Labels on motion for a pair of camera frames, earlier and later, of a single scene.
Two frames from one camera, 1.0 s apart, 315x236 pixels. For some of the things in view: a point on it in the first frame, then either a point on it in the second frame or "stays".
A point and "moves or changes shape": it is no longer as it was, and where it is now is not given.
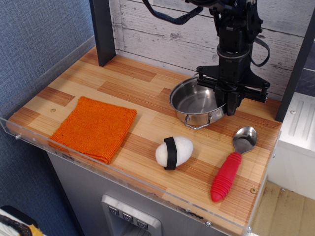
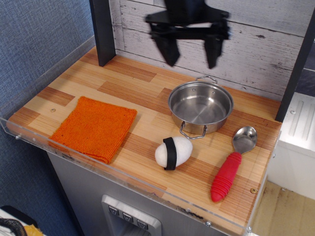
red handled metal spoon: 244,139 stays
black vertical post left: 103,22 stays
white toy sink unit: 293,162 stays
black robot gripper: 234,78 -> 162,25
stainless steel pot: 195,103 moves or changes shape
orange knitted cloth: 98,129 stays
